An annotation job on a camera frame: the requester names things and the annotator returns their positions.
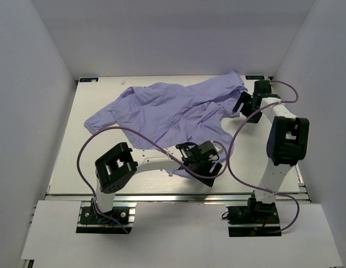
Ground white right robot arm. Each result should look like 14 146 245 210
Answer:
233 80 310 223

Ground blue label sticker right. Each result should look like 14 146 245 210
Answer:
245 75 265 80

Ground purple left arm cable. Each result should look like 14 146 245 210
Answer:
77 127 232 234

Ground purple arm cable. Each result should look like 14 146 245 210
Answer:
77 127 232 234
227 80 300 232

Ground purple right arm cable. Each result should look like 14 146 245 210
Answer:
227 80 300 232

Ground lilac zip jacket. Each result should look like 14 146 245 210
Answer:
84 70 249 178

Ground blue label sticker left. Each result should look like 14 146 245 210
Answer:
79 78 98 83

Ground blue label sticker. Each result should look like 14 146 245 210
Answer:
79 78 98 83
245 75 265 80

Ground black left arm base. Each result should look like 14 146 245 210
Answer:
75 202 137 234

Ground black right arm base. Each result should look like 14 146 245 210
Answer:
221 206 282 237

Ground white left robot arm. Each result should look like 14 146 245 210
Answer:
92 141 224 223

